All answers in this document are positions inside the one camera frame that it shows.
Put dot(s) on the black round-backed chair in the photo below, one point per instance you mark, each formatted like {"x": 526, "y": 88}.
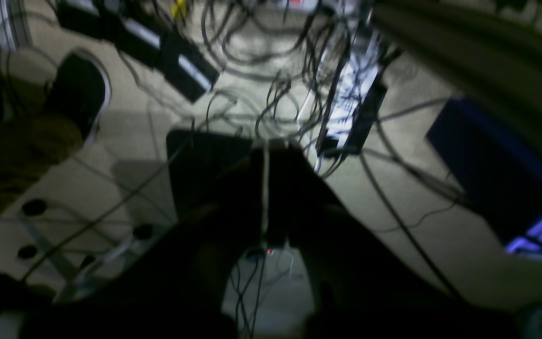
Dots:
{"x": 81, "y": 91}

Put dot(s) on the white power strip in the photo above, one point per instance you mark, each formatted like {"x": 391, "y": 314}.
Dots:
{"x": 343, "y": 71}

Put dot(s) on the blue box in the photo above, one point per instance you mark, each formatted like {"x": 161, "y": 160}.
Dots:
{"x": 499, "y": 173}

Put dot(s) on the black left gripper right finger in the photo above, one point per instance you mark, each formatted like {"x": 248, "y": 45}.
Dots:
{"x": 361, "y": 290}

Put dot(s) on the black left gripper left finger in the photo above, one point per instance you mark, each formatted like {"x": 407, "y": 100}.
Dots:
{"x": 176, "y": 289}

